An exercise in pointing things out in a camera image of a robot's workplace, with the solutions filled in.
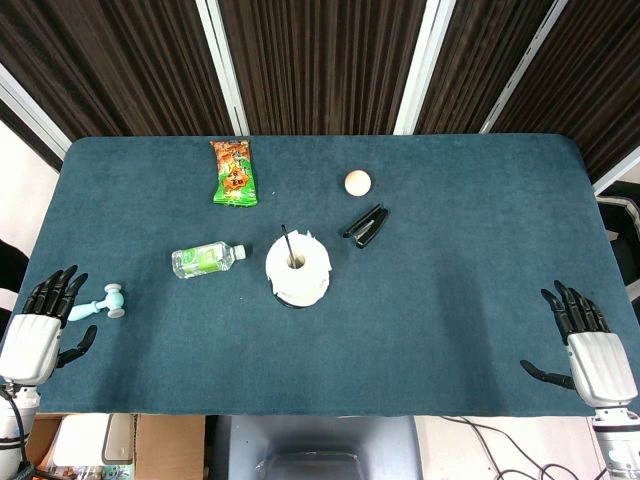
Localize black chair with white trim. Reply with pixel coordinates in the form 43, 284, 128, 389
594, 180, 640, 302

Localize white paper towel roll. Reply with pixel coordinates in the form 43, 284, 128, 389
264, 227, 333, 307

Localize white box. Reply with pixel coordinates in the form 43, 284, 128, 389
49, 413, 112, 469

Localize grey flat device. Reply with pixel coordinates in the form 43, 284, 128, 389
101, 413, 137, 467

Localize clear bottle green label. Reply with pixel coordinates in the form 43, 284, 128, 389
171, 241, 248, 280

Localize beige wooden ball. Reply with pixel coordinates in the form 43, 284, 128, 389
344, 169, 373, 198

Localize light blue toy hammer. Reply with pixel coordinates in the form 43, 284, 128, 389
66, 282, 127, 323

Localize black floor cable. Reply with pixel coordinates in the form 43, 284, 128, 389
438, 414, 617, 480

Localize blue felt table cover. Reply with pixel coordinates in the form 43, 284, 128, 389
0, 133, 640, 418

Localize white partition post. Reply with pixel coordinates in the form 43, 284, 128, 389
0, 63, 72, 159
195, 0, 251, 137
393, 0, 457, 136
592, 146, 640, 197
479, 0, 572, 135

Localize dark brown curtain panel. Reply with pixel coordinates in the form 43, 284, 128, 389
414, 0, 557, 135
492, 0, 640, 184
0, 0, 234, 171
218, 0, 430, 137

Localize black object beside table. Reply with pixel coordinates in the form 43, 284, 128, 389
0, 237, 32, 341

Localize black wire roll stand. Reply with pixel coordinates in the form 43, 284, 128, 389
273, 224, 322, 311

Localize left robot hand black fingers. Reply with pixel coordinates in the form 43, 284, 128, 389
0, 264, 99, 387

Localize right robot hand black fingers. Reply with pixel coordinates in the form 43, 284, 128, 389
519, 279, 640, 409

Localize orange green snack packet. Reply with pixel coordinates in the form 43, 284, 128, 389
209, 139, 260, 207

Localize black stapler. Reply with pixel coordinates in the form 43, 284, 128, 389
342, 202, 390, 249

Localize brown cardboard box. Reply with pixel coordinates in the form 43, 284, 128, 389
27, 413, 207, 480

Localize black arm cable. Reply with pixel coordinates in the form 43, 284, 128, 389
0, 387, 37, 480

